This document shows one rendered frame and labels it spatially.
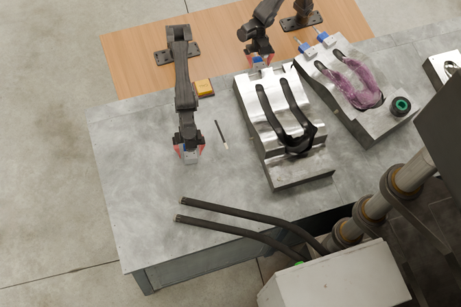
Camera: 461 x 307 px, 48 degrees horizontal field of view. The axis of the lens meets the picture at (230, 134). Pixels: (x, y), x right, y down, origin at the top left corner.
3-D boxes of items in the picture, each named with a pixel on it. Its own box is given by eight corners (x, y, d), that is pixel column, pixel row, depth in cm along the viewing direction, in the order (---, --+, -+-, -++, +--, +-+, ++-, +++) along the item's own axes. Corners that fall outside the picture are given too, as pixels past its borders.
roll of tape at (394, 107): (385, 105, 210) (387, 101, 207) (400, 96, 213) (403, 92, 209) (396, 120, 208) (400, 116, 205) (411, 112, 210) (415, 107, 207)
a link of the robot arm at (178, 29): (184, 50, 219) (188, 40, 187) (169, 51, 219) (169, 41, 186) (183, 35, 219) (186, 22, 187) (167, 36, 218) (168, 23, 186)
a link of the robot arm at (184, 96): (198, 108, 186) (191, 22, 181) (173, 110, 185) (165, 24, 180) (196, 105, 198) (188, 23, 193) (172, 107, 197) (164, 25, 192)
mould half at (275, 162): (232, 87, 222) (234, 70, 210) (288, 72, 227) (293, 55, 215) (272, 192, 203) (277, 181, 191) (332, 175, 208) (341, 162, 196)
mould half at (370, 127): (291, 64, 229) (296, 51, 219) (335, 38, 236) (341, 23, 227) (365, 151, 213) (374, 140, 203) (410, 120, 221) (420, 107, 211)
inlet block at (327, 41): (306, 31, 233) (309, 25, 229) (315, 27, 235) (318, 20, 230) (325, 52, 229) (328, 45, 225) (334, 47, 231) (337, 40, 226)
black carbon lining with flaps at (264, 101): (252, 87, 215) (254, 75, 206) (287, 78, 218) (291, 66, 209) (280, 162, 201) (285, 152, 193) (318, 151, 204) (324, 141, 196)
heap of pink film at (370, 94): (317, 72, 221) (321, 63, 214) (348, 54, 226) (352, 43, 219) (357, 118, 213) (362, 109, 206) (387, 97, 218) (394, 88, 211)
